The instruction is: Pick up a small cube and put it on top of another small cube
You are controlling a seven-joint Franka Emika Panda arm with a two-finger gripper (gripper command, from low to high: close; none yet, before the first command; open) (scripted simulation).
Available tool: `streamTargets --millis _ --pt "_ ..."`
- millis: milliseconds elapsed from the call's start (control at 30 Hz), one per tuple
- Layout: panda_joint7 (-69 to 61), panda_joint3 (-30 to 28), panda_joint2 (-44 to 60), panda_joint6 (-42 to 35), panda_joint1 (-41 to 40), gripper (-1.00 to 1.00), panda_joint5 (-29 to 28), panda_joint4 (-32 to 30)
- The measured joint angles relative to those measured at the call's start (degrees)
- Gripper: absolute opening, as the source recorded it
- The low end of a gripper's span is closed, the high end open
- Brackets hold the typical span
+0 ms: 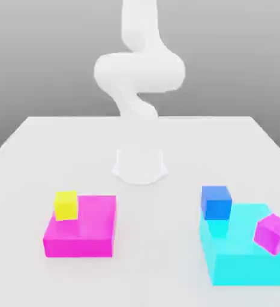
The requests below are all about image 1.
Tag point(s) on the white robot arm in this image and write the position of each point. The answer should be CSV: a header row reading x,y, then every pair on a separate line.
x,y
139,72

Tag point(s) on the small blue cube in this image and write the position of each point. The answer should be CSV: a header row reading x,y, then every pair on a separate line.
x,y
217,208

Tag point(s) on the small yellow cube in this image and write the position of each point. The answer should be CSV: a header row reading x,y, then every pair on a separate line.
x,y
66,205

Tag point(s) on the large cyan box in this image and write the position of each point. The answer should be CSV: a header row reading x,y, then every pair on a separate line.
x,y
238,261

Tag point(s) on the small purple cube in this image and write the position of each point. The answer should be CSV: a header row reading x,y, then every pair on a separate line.
x,y
272,232

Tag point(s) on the large magenta box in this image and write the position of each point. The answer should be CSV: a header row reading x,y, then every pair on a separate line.
x,y
89,230

